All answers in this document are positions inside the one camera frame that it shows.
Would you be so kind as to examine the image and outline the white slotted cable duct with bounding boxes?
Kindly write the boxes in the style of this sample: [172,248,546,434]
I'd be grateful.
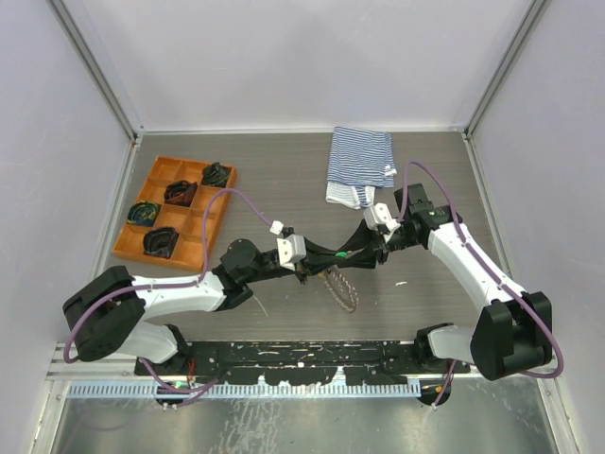
[66,379,422,399]

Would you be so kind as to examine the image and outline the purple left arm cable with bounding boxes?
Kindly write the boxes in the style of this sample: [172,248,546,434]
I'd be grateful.
[63,187,285,408]

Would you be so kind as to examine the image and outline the dark rolled cable bottom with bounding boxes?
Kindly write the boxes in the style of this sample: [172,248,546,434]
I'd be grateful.
[143,226,180,259]

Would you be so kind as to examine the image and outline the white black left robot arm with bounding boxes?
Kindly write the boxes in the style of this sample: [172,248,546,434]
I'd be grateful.
[63,235,346,375]

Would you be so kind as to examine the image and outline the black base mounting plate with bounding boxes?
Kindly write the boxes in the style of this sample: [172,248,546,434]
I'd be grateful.
[134,340,474,387]

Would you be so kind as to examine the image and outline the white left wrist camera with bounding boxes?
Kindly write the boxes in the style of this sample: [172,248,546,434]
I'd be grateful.
[276,235,306,271]

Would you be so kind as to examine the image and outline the striped blue white cloth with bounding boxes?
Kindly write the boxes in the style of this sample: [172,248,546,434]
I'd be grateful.
[325,126,398,210]

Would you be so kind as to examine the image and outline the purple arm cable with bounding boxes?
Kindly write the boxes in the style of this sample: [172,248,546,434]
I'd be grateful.
[394,160,566,408]
[63,187,285,408]

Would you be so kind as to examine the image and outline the dark rolled cable top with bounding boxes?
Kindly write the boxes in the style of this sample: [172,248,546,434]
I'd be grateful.
[200,161,233,187]

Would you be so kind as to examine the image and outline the dark rolled cable blue yellow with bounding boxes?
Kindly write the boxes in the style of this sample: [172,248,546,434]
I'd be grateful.
[127,201,161,227]

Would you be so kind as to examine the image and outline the orange compartment tray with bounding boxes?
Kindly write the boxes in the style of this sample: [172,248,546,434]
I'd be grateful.
[112,156,237,272]

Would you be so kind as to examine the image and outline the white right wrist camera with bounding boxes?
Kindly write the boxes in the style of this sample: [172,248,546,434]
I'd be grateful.
[363,202,401,236]

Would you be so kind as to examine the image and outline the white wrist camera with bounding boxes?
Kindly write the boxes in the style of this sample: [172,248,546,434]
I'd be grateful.
[363,202,401,236]
[276,235,306,271]

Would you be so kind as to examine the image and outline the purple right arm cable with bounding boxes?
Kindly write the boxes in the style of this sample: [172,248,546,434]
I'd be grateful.
[394,160,566,408]

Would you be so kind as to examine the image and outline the dark rolled cable brown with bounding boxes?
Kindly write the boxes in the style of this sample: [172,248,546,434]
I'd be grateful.
[164,180,198,207]

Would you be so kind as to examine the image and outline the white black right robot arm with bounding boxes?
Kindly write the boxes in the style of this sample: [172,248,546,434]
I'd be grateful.
[306,183,553,381]

